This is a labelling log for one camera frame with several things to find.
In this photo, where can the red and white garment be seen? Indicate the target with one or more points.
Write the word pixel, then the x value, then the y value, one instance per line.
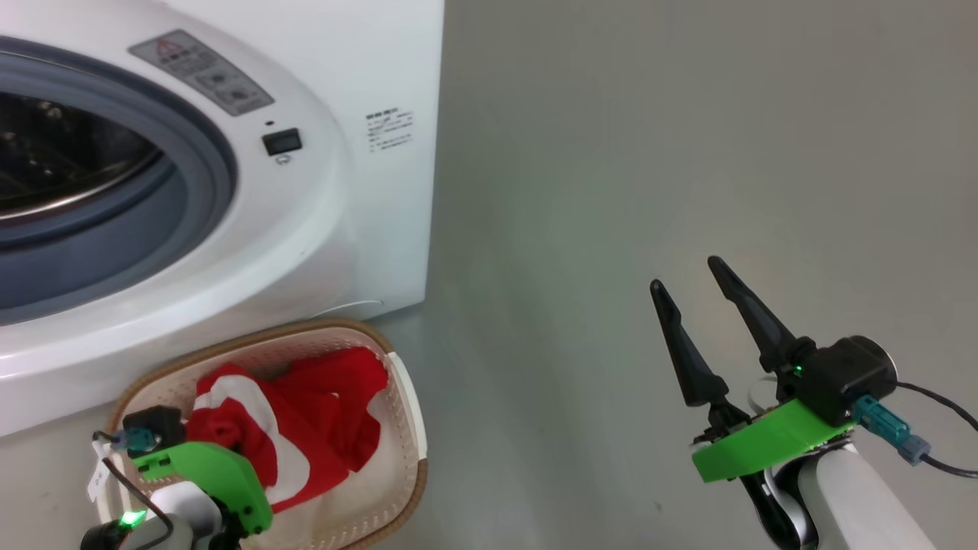
pixel 321 412

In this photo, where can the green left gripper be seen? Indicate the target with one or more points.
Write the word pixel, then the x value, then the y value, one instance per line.
pixel 214 473

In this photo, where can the cream perforated laundry basket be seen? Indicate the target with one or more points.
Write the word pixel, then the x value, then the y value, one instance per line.
pixel 397 428

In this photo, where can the white washing machine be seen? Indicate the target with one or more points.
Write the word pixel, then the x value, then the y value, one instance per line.
pixel 321 229

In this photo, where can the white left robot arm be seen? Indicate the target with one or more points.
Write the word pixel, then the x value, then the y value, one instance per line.
pixel 183 508

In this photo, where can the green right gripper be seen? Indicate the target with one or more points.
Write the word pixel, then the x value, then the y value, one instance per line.
pixel 772 439

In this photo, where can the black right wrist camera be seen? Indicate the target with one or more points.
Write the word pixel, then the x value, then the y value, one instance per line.
pixel 848 374

